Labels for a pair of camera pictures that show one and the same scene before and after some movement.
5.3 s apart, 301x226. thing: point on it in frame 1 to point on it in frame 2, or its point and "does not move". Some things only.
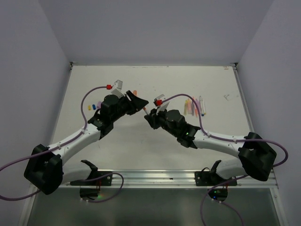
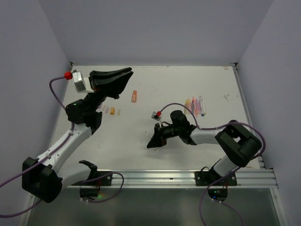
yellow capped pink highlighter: (189, 107) does not move
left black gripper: (135, 103) to (109, 84)
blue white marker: (201, 106) does not move
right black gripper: (152, 118) to (156, 139)
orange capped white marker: (144, 108) to (148, 136)
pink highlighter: (198, 103) does not move
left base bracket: (105, 181) does not move
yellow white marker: (204, 109) does not move
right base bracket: (210, 178) does not move
